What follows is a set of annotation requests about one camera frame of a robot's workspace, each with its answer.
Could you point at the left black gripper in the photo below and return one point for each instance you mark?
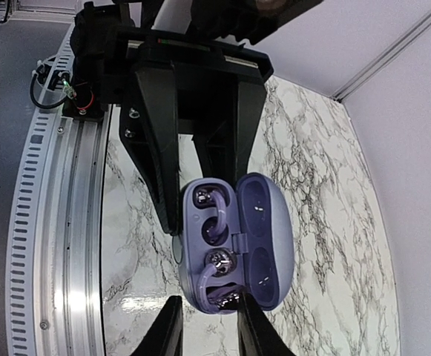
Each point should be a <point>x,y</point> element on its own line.
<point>169,85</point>

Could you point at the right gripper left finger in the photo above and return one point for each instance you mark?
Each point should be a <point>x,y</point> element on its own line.
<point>165,336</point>

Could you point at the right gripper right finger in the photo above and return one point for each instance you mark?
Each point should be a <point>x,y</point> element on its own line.
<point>256,334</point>

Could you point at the purple clip earbud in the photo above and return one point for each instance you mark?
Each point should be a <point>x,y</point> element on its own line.
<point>213,200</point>
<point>217,290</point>

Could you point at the purple earbud charging case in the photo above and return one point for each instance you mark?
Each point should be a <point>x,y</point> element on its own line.
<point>259,233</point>

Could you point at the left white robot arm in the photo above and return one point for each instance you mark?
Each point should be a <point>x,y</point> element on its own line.
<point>243,23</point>

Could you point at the front aluminium rail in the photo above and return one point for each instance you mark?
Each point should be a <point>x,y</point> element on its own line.
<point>53,299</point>

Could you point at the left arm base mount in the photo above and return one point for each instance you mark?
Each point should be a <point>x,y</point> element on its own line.
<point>81,85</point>

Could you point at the left aluminium frame post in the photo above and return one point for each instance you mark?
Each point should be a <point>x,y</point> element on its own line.
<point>385,58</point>

